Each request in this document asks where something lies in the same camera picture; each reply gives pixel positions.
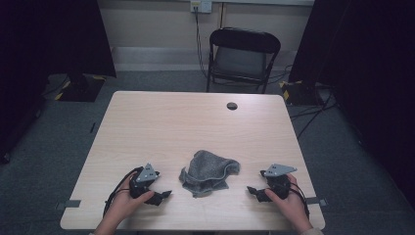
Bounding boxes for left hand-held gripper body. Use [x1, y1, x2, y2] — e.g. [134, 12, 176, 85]
[129, 163, 161, 200]

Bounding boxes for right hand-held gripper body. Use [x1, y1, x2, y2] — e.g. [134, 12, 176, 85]
[259, 163, 299, 200]

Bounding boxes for gray towel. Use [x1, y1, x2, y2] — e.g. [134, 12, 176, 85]
[178, 149, 242, 199]

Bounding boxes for person's left hand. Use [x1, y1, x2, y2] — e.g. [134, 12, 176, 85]
[98, 172, 157, 230]

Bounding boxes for person's right hand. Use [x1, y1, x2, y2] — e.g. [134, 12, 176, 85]
[264, 173, 314, 234]

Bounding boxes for gray tape strip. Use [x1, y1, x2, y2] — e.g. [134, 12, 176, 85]
[305, 196, 329, 208]
[55, 199, 82, 212]

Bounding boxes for black stand base yellow tape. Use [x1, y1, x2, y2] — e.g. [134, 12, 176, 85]
[279, 79, 325, 107]

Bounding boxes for black folding chair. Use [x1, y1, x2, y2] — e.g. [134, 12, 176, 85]
[206, 26, 282, 95]

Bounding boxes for black curtain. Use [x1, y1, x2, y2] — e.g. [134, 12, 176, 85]
[0, 0, 117, 165]
[288, 0, 415, 210]

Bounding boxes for right hand-held gripper black cable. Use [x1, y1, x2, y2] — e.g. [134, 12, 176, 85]
[287, 181, 311, 220]

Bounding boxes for black floor cables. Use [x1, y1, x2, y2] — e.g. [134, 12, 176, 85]
[289, 91, 340, 140]

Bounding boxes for black cable from wall outlet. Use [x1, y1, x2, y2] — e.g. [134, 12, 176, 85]
[194, 7, 209, 79]

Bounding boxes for white wall outlet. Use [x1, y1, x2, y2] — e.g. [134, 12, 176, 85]
[190, 0, 213, 15]

